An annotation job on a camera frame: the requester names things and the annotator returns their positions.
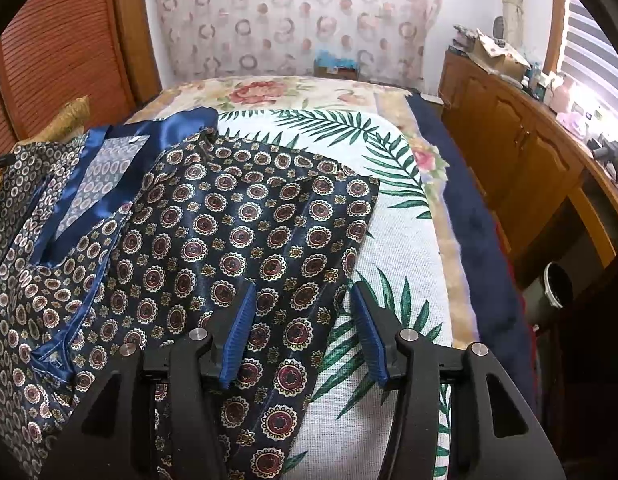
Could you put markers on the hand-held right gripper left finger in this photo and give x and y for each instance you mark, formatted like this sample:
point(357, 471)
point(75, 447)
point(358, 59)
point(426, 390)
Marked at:
point(239, 332)

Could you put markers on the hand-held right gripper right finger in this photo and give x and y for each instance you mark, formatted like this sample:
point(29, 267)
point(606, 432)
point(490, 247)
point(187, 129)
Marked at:
point(370, 335)

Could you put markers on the navy medallion print satin garment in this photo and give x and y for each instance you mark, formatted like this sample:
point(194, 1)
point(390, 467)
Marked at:
point(214, 220)

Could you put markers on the white palm leaf print blanket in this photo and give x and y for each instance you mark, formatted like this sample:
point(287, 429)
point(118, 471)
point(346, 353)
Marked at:
point(404, 280)

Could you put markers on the navy blue blanket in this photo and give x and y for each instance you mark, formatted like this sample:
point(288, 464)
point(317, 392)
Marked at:
point(479, 220)

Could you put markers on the white bucket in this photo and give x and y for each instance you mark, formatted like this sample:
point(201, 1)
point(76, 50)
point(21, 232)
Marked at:
point(551, 285)

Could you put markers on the cream floral quilt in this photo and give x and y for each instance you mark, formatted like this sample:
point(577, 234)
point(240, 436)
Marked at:
point(249, 92)

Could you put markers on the wooden cabinet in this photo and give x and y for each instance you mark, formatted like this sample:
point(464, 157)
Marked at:
point(514, 130)

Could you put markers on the small box with blue packets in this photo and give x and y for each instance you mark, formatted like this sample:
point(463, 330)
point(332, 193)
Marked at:
point(334, 62)

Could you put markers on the golden embroidered pillow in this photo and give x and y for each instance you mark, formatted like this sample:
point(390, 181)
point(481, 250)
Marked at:
point(71, 110)

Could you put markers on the open cardboard box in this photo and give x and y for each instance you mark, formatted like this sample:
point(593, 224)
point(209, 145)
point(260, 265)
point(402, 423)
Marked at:
point(509, 62)

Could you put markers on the pink container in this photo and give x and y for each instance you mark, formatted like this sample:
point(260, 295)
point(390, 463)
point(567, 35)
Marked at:
point(561, 92)

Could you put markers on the wooden louvered wardrobe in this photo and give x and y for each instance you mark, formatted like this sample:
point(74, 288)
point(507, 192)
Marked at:
point(64, 35)

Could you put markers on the striped window blind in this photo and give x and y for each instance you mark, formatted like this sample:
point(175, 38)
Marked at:
point(594, 50)

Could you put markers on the tied beige curtain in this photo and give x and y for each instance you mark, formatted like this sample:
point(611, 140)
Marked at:
point(511, 0)

